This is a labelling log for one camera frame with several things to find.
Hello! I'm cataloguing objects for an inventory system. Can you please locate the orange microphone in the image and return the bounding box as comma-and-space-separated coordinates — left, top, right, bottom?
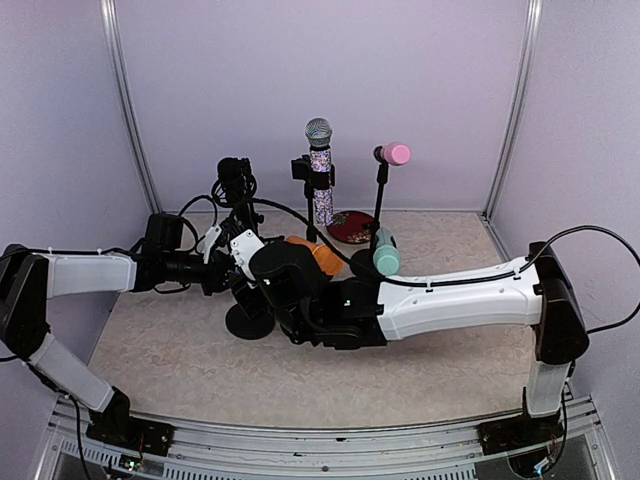
285, 236, 345, 277

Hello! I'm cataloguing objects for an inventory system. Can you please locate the black round-base stand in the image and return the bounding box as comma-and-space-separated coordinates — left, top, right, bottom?
225, 305, 275, 340

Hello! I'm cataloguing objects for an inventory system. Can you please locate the teal microphone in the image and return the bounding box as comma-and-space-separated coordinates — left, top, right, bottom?
372, 227, 401, 276

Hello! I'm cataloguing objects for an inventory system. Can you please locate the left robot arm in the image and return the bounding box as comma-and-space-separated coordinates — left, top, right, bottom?
1, 214, 255, 456

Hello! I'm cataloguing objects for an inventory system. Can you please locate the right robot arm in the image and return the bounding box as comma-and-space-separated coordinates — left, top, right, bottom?
230, 232, 589, 455

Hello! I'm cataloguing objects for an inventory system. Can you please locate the black tripod mic stand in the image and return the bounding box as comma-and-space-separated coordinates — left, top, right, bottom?
210, 156, 286, 251

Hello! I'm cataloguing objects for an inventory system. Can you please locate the tall black stand back-right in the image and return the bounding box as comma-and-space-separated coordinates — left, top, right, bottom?
350, 146, 390, 277

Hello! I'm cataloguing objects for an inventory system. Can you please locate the black microphone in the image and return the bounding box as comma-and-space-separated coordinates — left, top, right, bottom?
211, 157, 259, 232

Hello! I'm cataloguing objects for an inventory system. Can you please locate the black stand with phone clamp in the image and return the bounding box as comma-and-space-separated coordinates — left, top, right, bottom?
291, 154, 335, 243

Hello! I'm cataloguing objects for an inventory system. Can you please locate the glitter silver-head microphone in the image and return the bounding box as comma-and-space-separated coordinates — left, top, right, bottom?
305, 117, 334, 226

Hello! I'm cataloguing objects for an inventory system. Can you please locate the pink microphone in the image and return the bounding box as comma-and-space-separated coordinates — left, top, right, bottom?
374, 142, 411, 166

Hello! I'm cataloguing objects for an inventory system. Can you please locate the red floral round plate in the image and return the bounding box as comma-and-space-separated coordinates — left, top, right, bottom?
327, 210, 374, 245

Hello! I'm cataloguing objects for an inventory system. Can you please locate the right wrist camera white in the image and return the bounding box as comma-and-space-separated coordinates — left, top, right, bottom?
230, 229, 265, 281

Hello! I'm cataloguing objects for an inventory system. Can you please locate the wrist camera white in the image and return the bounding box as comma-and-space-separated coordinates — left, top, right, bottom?
202, 224, 222, 264
230, 229, 265, 281

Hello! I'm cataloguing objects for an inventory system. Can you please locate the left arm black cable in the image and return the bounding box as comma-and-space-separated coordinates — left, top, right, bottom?
129, 193, 221, 251

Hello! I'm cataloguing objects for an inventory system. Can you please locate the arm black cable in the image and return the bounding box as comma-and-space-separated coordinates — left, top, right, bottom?
219, 197, 634, 335
129, 193, 221, 251

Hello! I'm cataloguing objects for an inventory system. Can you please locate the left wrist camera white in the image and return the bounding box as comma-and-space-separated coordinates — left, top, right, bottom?
202, 224, 222, 264

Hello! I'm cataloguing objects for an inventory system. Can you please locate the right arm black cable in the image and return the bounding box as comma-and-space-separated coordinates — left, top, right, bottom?
219, 197, 634, 335

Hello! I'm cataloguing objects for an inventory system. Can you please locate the aluminium front rail frame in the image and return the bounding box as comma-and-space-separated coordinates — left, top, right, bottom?
32, 394, 619, 480

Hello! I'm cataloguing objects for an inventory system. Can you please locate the left aluminium corner post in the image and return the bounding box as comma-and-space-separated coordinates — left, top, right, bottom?
100, 0, 162, 213

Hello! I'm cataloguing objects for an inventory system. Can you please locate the aluminium corner post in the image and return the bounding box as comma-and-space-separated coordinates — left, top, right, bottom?
483, 0, 543, 223
100, 0, 162, 213

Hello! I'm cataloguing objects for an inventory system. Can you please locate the right aluminium corner post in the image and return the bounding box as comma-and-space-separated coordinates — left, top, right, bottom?
483, 0, 543, 223

